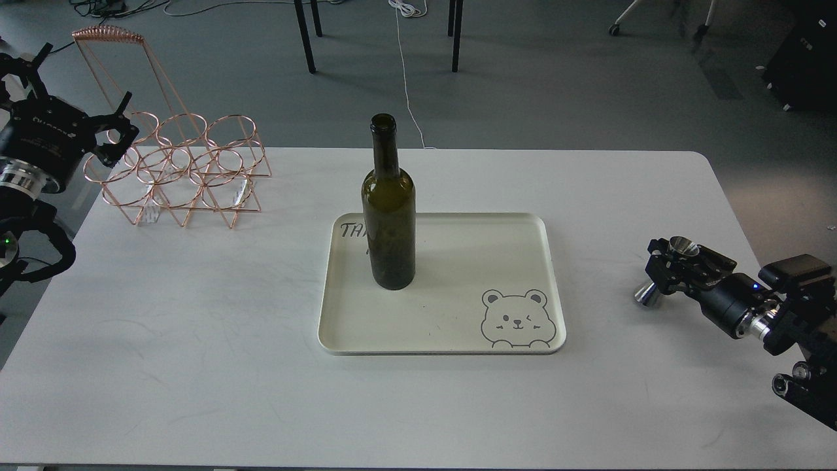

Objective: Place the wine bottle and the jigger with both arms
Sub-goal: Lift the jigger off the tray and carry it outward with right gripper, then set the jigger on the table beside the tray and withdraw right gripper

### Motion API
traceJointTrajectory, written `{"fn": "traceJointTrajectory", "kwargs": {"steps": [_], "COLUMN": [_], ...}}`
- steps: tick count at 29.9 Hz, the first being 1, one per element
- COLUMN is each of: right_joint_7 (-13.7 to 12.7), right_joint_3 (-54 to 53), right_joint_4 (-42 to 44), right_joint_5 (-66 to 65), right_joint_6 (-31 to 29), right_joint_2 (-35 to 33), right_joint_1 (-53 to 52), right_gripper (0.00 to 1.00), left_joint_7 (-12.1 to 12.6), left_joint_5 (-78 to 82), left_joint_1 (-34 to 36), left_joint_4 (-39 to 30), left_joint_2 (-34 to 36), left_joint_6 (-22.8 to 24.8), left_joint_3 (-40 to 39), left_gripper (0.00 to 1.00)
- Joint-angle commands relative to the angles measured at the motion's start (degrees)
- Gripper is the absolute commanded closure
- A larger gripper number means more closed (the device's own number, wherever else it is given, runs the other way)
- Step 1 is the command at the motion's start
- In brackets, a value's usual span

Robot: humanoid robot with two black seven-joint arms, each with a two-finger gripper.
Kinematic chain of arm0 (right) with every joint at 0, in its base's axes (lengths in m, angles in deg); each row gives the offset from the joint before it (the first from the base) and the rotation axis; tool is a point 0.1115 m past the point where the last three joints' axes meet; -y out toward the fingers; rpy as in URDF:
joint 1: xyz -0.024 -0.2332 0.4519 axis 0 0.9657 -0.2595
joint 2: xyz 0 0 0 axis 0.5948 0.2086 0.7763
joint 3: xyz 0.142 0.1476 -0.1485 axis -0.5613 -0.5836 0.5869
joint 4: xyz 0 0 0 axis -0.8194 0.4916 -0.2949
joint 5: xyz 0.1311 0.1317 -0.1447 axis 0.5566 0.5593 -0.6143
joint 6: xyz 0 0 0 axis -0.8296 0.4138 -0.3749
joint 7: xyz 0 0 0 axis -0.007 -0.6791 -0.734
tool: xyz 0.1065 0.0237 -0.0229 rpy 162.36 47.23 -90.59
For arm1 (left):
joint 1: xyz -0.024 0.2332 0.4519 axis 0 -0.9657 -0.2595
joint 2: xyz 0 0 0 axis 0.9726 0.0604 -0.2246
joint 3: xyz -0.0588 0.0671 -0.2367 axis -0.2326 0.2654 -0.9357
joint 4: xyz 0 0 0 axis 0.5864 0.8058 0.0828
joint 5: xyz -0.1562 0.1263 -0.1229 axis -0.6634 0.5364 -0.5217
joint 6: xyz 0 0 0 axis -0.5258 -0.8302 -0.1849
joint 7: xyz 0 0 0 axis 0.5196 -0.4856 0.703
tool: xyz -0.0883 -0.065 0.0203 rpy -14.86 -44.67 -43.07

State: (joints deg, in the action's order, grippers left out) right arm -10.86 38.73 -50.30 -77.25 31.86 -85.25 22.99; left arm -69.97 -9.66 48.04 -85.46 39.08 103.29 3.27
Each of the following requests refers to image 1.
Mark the copper wire bottle rack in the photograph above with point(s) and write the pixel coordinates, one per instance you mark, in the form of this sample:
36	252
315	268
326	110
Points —
181	163

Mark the cream bear serving tray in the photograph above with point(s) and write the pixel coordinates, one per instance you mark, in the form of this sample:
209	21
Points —
484	284

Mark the dark green wine bottle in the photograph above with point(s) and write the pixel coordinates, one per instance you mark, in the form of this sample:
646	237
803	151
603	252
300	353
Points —
389	202

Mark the silver steel jigger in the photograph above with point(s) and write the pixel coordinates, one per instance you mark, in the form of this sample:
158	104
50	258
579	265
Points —
646	294

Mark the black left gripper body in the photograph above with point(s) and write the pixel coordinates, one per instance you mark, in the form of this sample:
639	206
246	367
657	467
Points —
49	135

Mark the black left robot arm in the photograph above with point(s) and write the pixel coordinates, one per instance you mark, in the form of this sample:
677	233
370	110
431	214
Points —
22	210

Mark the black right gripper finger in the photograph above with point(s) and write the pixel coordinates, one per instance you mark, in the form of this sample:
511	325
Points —
713	265
671	265

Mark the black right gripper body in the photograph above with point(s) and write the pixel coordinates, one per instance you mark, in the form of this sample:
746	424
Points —
737	304

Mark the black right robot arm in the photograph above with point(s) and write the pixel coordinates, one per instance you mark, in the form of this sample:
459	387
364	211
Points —
790	303

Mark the black equipment case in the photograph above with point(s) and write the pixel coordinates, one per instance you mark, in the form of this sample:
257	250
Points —
801	74

